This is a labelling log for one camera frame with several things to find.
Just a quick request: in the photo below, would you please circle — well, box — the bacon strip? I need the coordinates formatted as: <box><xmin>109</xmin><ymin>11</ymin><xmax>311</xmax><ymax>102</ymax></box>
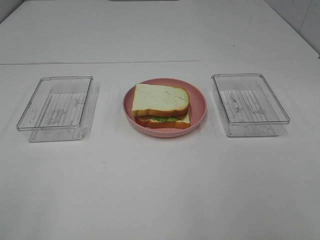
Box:
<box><xmin>174</xmin><ymin>112</ymin><xmax>188</xmax><ymax>119</ymax></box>

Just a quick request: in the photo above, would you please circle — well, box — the clear plastic container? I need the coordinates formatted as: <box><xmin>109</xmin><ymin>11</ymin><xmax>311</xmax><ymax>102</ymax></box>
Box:
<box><xmin>211</xmin><ymin>73</ymin><xmax>290</xmax><ymax>137</ymax></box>
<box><xmin>16</xmin><ymin>75</ymin><xmax>98</xmax><ymax>143</ymax></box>

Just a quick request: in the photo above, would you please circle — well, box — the right clear plastic container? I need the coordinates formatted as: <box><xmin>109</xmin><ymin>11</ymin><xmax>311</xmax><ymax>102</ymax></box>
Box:
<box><xmin>211</xmin><ymin>73</ymin><xmax>290</xmax><ymax>137</ymax></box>

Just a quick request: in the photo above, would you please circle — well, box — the pink round plate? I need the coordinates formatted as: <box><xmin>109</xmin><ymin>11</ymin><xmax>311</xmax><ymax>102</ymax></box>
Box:
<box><xmin>122</xmin><ymin>78</ymin><xmax>207</xmax><ymax>138</ymax></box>

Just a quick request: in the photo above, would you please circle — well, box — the left clear plastic container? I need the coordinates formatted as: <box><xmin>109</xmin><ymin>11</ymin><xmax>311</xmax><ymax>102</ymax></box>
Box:
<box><xmin>16</xmin><ymin>75</ymin><xmax>98</xmax><ymax>143</ymax></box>

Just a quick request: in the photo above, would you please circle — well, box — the bread slice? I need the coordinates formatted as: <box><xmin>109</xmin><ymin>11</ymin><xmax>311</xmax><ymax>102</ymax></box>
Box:
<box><xmin>131</xmin><ymin>83</ymin><xmax>190</xmax><ymax>117</ymax></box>
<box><xmin>134</xmin><ymin>114</ymin><xmax>191</xmax><ymax>129</ymax></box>

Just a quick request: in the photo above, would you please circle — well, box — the green lettuce leaf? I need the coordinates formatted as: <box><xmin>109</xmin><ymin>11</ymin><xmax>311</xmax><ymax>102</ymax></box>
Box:
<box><xmin>151</xmin><ymin>116</ymin><xmax>180</xmax><ymax>122</ymax></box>

